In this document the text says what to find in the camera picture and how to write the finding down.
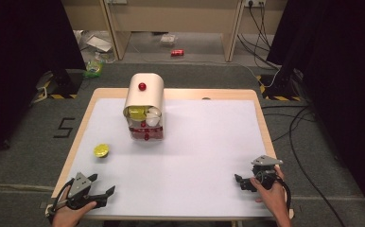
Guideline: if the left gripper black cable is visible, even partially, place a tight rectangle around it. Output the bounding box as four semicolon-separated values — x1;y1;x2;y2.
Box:
46;178;77;222

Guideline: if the wooden table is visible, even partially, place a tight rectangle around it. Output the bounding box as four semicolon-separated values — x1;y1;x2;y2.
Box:
44;87;295;221

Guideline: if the black floor cable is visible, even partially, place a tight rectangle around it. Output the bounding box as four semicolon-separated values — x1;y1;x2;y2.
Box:
260;105;347;227

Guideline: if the clear dispenser with cream lid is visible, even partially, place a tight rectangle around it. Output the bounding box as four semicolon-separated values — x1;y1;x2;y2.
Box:
122;73;165;142

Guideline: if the bundle of black wall cables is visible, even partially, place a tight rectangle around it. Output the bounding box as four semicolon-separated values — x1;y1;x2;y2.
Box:
236;1;281;71

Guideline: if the black stand base striped tape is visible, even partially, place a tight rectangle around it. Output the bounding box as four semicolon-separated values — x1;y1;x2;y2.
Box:
255;74;302;102
46;69;84;100

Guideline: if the green packet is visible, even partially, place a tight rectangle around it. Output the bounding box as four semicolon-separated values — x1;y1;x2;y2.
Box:
82;59;106;79

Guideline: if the beige wooden desk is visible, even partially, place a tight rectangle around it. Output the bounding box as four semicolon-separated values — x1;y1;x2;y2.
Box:
61;0;288;62

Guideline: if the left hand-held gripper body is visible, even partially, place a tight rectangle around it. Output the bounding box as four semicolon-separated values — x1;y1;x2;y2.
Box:
65;171;107;211

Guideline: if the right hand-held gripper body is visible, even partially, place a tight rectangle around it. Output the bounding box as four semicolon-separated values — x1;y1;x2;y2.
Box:
251;154;284;190

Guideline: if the black curtain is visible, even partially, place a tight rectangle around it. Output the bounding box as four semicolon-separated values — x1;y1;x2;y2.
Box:
0;0;87;165
266;0;365;218

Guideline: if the white floor cable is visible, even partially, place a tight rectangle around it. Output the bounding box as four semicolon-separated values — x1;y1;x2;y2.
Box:
130;41;281;89

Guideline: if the white wall power outlet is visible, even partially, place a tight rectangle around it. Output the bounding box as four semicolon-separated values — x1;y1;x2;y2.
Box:
244;0;267;9

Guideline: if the clear plastic bag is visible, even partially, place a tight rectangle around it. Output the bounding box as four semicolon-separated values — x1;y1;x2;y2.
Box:
159;33;179;47

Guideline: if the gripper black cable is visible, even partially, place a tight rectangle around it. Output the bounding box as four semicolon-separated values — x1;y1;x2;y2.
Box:
46;178;77;222
274;176;293;217

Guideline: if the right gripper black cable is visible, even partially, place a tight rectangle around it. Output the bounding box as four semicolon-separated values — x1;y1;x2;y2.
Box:
274;176;293;217

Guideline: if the white table mat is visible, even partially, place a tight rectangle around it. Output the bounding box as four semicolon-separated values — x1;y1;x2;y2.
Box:
69;97;274;218

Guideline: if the white paper sheet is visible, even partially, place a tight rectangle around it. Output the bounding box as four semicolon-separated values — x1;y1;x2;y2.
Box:
85;35;113;53

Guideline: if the person's left hand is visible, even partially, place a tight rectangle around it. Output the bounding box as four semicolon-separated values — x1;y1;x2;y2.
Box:
51;195;97;227

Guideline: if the person's right hand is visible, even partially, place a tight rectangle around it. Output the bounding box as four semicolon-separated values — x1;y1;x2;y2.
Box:
250;166;288;217

